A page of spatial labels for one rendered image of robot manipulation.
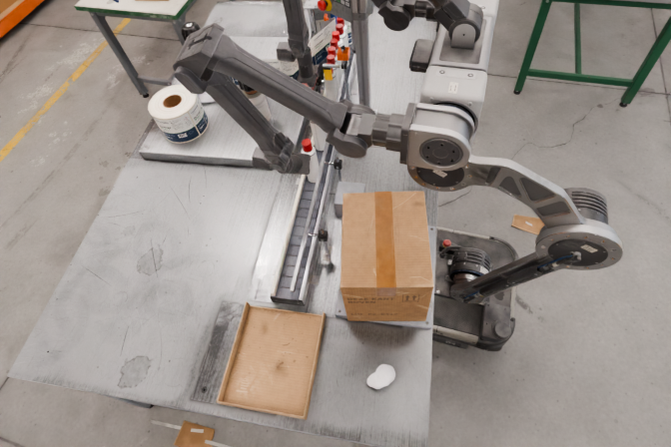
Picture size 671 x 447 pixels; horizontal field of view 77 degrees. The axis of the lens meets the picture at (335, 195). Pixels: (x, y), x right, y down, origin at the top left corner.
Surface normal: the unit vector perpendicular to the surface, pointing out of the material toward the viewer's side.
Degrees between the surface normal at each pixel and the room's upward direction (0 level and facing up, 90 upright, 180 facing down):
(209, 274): 0
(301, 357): 0
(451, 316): 0
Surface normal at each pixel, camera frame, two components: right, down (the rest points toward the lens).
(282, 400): -0.10, -0.57
